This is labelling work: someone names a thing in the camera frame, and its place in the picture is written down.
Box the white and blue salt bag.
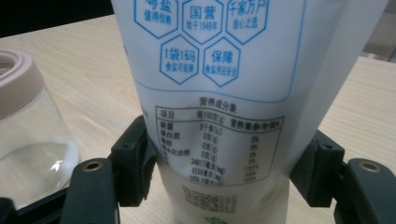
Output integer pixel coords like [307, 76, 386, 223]
[110, 0, 390, 224]

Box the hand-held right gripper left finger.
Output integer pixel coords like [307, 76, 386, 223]
[110, 115, 157, 208]

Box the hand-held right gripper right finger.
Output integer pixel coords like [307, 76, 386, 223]
[289, 130, 346, 209]

